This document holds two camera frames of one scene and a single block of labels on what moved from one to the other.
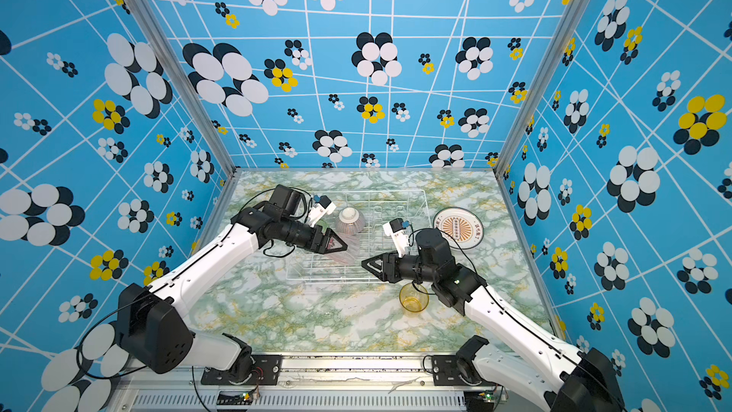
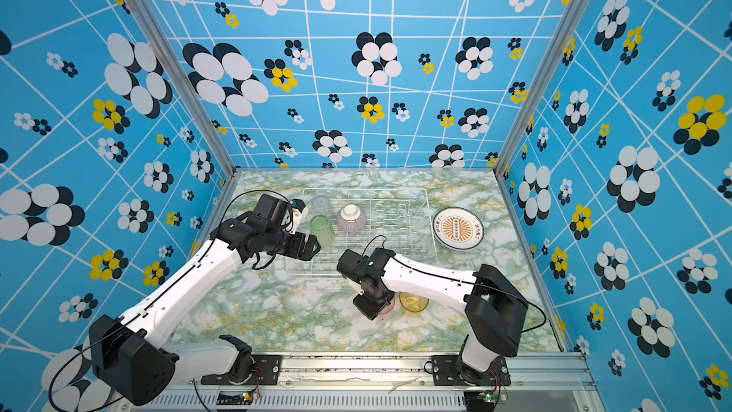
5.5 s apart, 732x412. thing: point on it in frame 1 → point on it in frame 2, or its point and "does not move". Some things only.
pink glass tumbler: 349,256 → 388,308
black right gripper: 391,267 → 368,312
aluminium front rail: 316,383 does not move
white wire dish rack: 369,222 does not move
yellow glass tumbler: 412,298 does not move
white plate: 464,224 does not move
